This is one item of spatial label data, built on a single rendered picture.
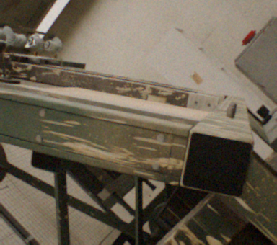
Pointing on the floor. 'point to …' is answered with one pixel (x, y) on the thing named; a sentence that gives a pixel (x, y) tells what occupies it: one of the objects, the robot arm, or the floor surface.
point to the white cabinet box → (201, 73)
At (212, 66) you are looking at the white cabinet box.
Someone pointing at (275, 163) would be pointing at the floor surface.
